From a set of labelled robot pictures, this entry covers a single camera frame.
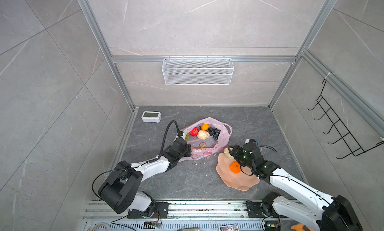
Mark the large orange fake orange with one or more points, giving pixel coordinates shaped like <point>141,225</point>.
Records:
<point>235,167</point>

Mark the pink printed plastic bag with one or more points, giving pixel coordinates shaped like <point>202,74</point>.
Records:
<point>212,146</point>

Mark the red fake apple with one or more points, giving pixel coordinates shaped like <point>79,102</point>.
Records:
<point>194,132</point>

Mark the peach scalloped plastic bowl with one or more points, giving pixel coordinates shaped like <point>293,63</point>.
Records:
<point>239,181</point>

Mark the white wire mesh basket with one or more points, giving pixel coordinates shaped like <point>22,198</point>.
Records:
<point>197,71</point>

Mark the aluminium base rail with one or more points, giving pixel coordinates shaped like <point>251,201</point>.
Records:
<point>179,215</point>

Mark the small orange fake tangerine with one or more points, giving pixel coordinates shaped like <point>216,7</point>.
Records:
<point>205,127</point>

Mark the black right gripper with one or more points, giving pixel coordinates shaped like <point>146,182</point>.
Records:
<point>236,151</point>

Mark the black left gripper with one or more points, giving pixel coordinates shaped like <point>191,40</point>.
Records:
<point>188,147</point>

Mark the white digital clock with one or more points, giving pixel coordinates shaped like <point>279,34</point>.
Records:
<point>151,117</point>

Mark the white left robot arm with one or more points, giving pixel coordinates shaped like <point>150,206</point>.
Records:
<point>120,190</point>

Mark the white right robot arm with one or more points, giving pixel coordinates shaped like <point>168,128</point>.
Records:
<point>312,208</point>

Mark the black wire hook rack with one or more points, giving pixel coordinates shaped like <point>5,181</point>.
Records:
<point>345,136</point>

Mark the orange plush toy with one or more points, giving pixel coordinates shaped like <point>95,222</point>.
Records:
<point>301,227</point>

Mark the dark fake grape bunch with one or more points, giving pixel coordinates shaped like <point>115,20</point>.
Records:
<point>214,133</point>

